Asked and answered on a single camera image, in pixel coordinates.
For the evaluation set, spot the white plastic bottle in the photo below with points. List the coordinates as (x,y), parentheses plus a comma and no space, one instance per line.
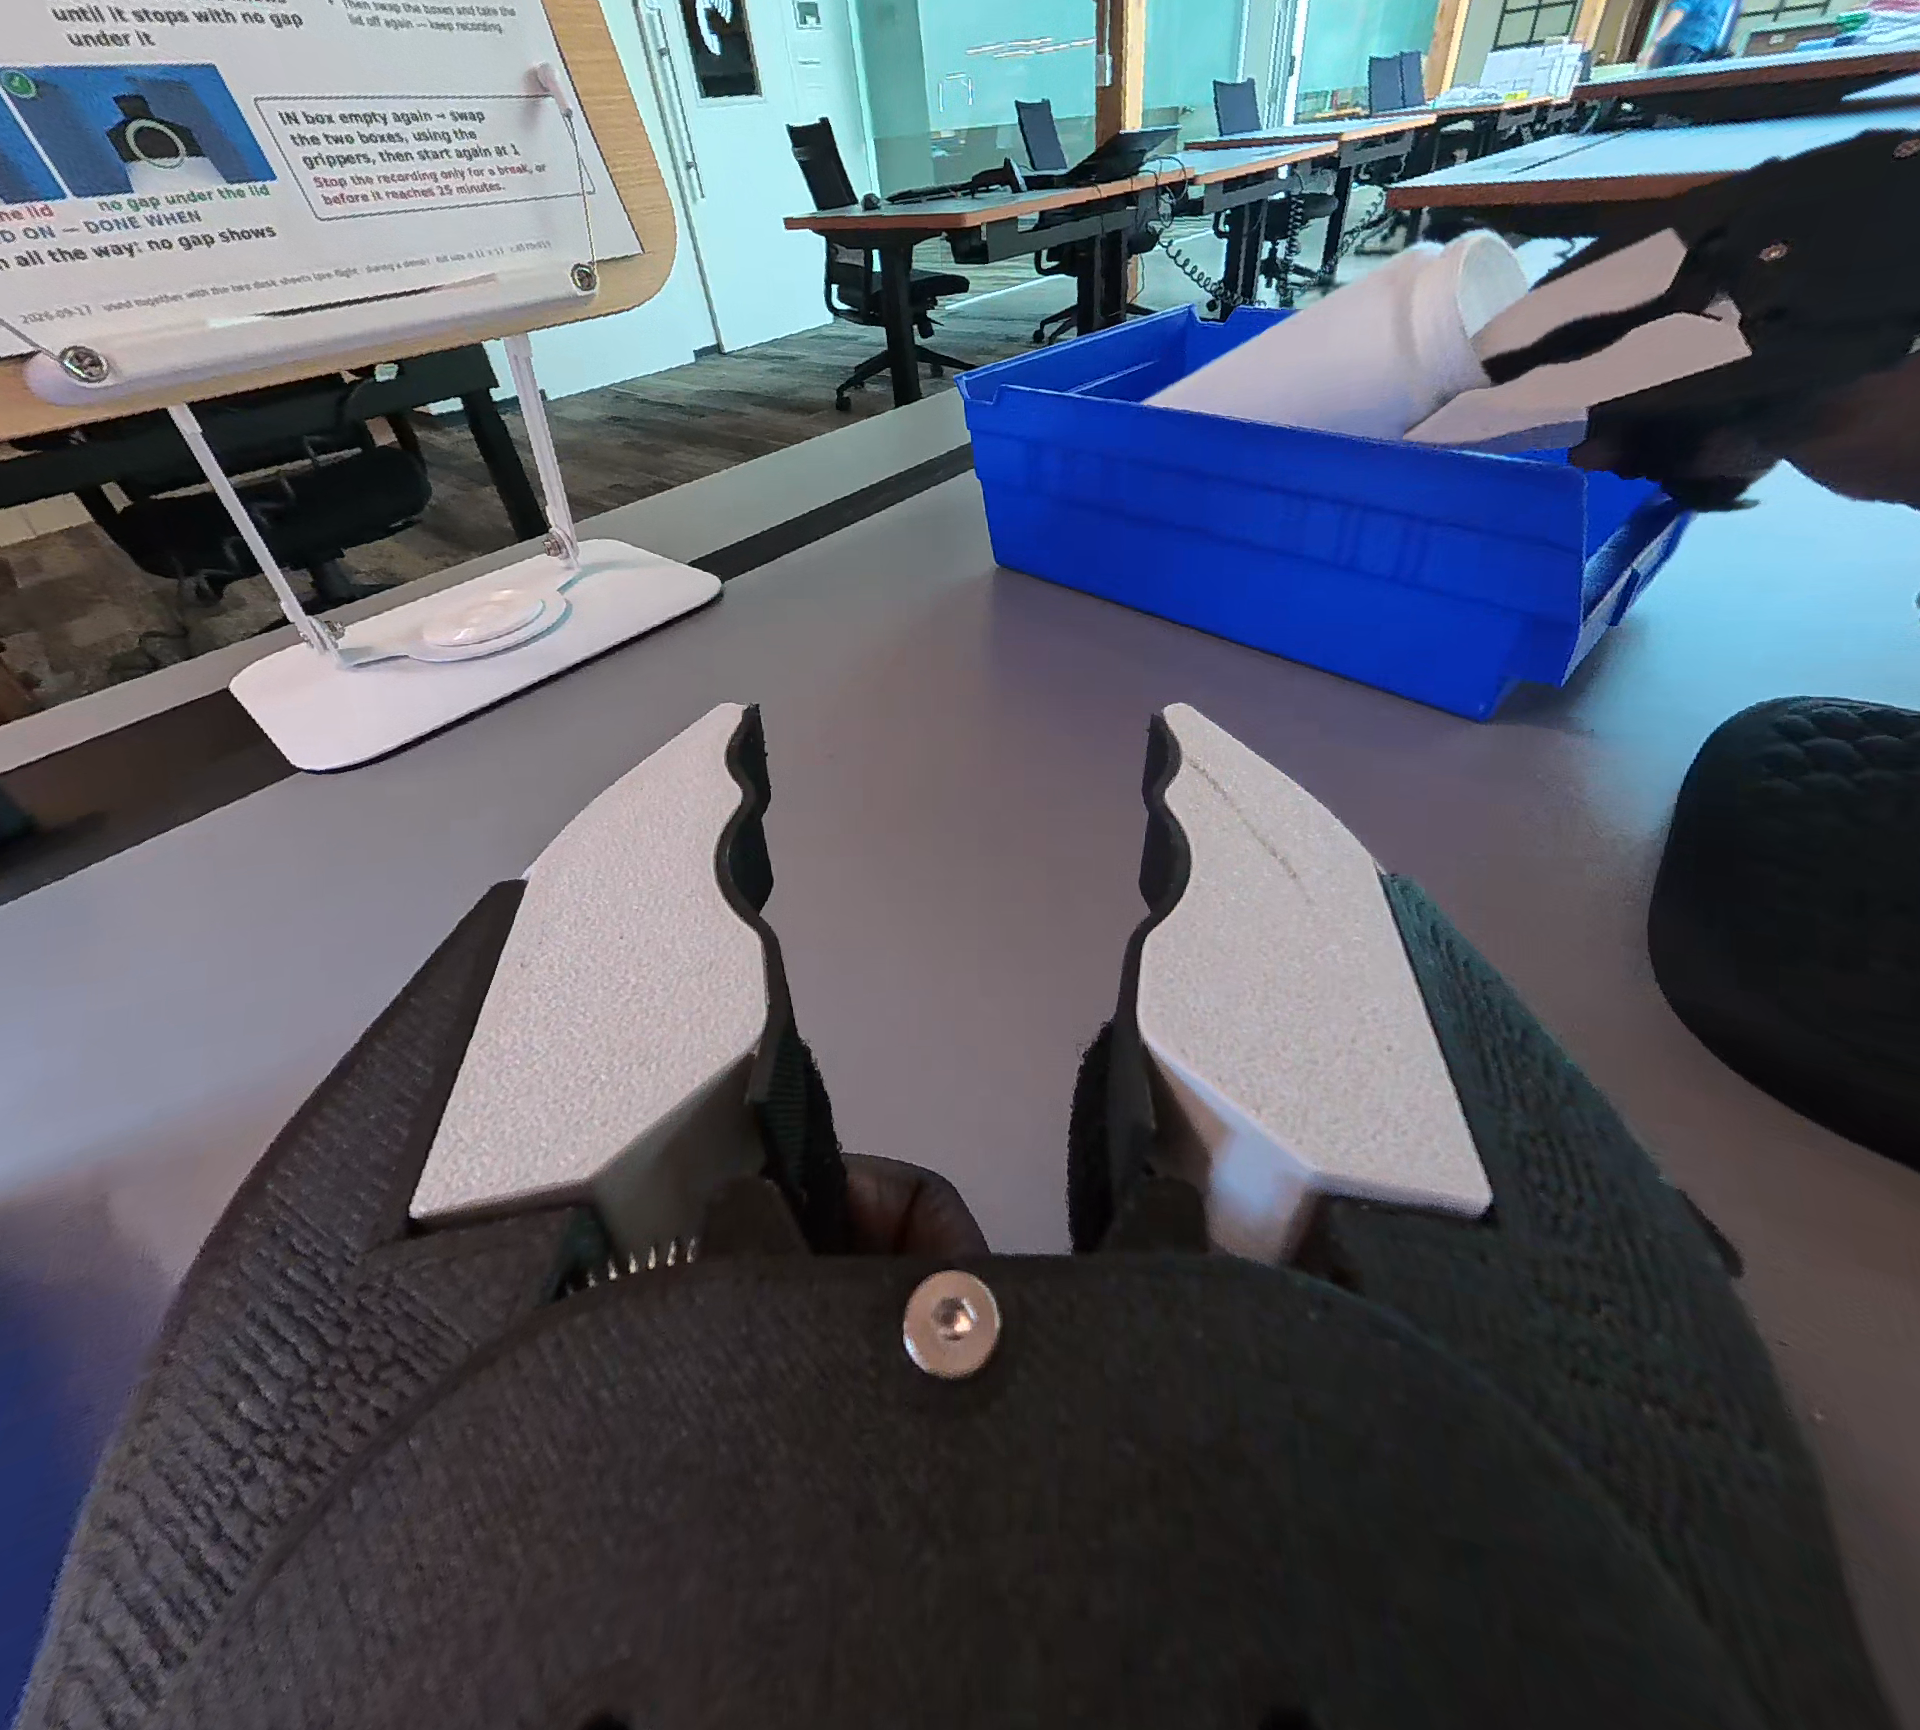
(1351,334)

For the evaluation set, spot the black round pad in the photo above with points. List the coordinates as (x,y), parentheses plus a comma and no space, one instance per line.
(1801,920)

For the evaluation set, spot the black laptop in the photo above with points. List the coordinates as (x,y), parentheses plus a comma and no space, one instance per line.
(1119,153)

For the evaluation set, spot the wood-top office desk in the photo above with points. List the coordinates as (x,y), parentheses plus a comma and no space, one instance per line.
(961,208)
(1290,132)

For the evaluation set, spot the instruction sign stand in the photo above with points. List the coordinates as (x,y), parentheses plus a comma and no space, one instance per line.
(225,35)

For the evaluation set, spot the person's left hand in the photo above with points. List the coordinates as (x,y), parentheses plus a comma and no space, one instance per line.
(914,1213)

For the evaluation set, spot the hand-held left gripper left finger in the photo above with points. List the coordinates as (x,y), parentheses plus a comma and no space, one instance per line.
(601,1011)

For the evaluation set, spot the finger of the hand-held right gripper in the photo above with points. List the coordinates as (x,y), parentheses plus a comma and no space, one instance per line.
(1590,389)
(1605,298)

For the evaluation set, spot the white door with window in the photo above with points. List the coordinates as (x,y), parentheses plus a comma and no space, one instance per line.
(704,185)

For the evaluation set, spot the wooden table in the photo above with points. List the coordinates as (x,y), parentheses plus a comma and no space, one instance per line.
(301,389)

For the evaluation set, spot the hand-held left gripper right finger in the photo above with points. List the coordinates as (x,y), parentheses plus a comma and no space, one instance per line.
(1304,1011)

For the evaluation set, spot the long wood-top table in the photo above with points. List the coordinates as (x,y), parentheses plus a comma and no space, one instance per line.
(1620,170)

